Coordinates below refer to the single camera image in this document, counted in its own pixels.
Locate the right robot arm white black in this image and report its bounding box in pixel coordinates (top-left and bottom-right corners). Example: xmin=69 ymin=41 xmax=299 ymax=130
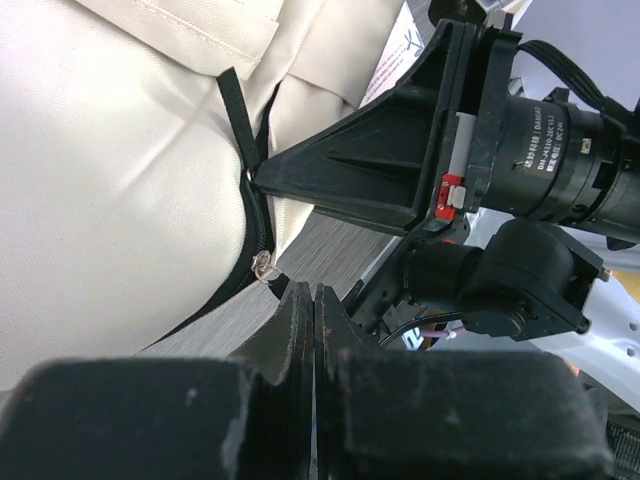
xmin=254 ymin=20 xmax=639 ymax=345

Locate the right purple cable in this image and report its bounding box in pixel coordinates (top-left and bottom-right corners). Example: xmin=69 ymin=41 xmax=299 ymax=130
xmin=419 ymin=324 xmax=466 ymax=341

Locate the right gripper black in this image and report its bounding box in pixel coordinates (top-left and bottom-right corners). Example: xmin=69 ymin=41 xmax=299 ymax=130
xmin=254 ymin=20 xmax=600 ymax=235

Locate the cream canvas backpack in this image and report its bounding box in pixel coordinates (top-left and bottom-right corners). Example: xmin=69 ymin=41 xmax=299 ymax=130
xmin=1 ymin=1 xmax=402 ymax=390

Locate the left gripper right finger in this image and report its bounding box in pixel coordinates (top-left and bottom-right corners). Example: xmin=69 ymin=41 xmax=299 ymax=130
xmin=314 ymin=286 xmax=613 ymax=479

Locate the floral pastel notebook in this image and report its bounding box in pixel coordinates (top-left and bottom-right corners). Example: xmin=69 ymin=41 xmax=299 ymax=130
xmin=360 ymin=1 xmax=435 ymax=107

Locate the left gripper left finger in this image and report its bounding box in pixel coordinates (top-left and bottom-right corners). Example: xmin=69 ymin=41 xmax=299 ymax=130
xmin=1 ymin=282 xmax=314 ymax=479

